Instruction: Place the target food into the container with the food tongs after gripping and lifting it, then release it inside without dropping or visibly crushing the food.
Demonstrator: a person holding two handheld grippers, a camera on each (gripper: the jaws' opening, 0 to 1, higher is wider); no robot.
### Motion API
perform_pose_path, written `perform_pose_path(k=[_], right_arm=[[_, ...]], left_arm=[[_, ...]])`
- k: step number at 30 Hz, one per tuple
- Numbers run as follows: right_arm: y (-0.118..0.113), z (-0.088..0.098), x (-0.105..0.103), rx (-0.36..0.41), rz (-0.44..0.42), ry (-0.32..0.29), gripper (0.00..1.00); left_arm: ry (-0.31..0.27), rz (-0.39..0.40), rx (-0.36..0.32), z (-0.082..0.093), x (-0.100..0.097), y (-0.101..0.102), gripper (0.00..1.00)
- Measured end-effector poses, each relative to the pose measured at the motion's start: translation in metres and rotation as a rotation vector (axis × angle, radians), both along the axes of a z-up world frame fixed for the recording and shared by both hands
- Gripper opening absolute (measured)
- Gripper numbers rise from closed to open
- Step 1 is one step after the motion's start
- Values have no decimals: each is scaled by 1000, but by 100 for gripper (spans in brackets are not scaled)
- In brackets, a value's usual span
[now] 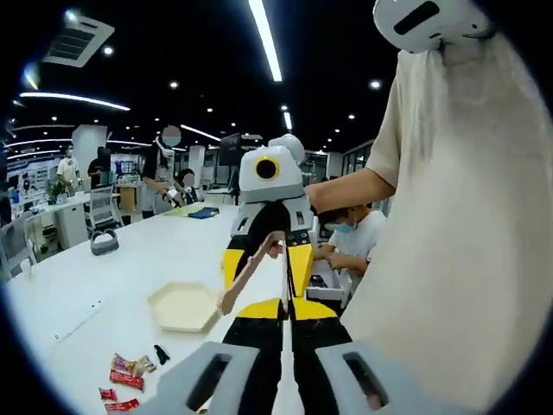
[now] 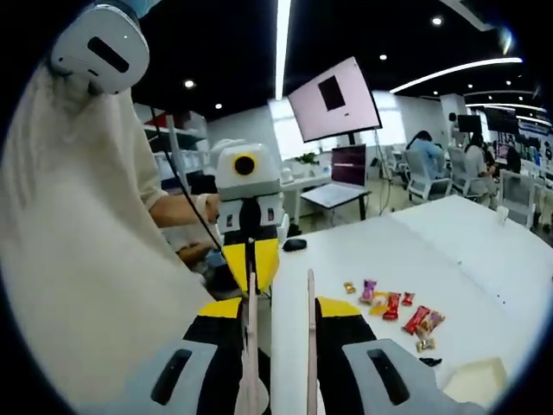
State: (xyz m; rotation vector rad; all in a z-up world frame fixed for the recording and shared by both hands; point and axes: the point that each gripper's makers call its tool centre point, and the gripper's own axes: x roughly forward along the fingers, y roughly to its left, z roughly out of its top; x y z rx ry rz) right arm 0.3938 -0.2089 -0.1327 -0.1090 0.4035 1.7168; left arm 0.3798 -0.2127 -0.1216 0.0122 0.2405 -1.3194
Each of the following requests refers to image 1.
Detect white office desk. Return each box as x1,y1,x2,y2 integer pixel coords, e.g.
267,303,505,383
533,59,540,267
25,192,122,260

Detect black monitor on stand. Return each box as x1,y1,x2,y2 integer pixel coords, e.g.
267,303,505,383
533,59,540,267
218,132,242,168

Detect green potted plant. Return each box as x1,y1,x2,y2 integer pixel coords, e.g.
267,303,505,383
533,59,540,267
46,179,70,205

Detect curved ceiling light strip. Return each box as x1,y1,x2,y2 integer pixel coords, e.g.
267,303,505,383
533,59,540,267
19,91,130,112
248,0,283,82

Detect gold purple food packet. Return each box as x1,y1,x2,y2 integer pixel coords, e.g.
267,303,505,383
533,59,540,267
111,353,140,374

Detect operator in beige shirt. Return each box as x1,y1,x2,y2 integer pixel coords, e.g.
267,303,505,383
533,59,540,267
340,34,550,412

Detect white open box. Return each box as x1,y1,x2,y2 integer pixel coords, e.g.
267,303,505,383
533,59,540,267
305,271,346,302

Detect grey head-mounted device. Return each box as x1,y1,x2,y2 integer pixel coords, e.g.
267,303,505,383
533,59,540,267
89,228,120,258

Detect white worn device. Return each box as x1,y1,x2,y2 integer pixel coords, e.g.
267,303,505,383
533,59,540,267
373,0,493,54

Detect beige hexagonal food container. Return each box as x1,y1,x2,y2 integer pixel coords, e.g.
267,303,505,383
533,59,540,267
147,280,222,333

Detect white mesh office chair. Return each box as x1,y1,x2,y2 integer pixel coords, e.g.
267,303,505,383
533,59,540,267
86,185,122,228

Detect pink food tongs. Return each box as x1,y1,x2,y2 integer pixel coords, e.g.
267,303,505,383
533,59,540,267
217,231,297,323

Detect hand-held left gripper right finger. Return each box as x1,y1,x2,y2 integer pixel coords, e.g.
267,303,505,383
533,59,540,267
288,297,433,415

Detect ceiling air conditioner vent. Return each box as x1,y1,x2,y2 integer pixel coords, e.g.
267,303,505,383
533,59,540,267
41,16,116,68

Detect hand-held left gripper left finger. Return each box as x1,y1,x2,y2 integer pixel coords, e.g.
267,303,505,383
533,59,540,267
137,297,288,415

